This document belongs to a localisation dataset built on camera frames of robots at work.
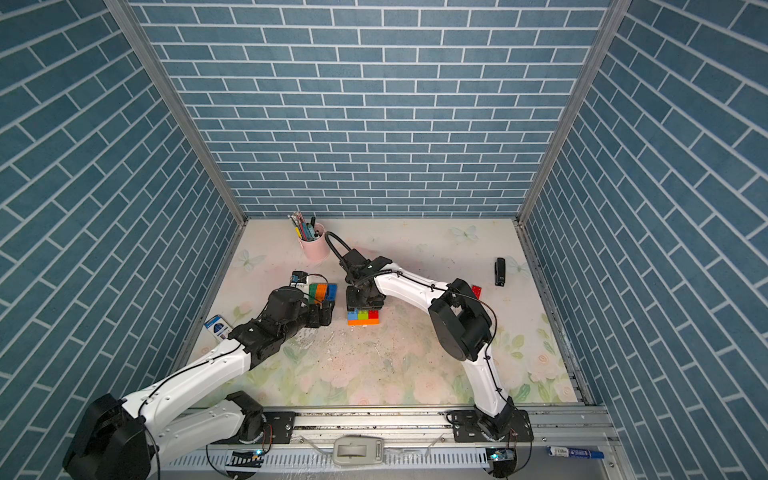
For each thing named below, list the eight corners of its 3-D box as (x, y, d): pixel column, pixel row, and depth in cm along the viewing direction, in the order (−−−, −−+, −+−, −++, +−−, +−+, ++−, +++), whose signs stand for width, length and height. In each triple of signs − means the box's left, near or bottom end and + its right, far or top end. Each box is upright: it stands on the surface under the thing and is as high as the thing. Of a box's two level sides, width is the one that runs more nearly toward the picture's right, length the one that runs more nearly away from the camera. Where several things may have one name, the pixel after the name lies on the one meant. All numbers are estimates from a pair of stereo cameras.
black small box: (494, 285, 103) (496, 280, 101) (494, 261, 110) (496, 256, 108) (503, 287, 103) (506, 282, 101) (502, 263, 110) (505, 257, 107)
